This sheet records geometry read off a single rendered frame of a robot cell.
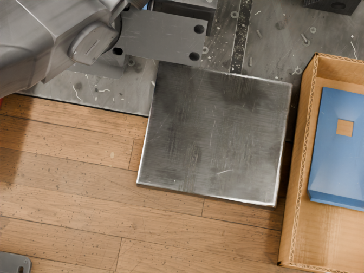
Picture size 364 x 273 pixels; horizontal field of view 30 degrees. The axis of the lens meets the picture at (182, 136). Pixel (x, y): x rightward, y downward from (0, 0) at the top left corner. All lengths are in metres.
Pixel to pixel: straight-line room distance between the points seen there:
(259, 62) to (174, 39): 0.28
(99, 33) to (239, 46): 0.40
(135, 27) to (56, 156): 0.27
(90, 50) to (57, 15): 0.05
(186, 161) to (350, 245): 0.22
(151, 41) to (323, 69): 0.30
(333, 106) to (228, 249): 0.22
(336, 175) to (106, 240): 0.29
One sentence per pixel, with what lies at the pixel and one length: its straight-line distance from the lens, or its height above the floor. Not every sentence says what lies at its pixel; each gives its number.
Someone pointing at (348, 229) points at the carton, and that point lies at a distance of 0.85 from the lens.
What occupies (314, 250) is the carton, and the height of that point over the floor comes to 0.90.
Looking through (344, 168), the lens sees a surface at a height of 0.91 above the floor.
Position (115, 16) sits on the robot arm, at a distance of 0.57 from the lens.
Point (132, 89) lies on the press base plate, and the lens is 0.86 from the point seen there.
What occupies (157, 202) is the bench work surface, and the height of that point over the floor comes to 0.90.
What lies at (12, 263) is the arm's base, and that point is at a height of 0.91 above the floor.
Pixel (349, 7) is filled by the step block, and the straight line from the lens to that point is 0.92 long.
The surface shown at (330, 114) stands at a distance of 0.87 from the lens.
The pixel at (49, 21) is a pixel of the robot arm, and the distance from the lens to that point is 0.48.
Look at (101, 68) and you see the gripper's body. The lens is 0.68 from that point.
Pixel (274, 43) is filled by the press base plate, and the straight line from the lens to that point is 0.90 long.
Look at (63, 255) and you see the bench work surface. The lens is 0.82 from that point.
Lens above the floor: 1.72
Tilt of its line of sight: 75 degrees down
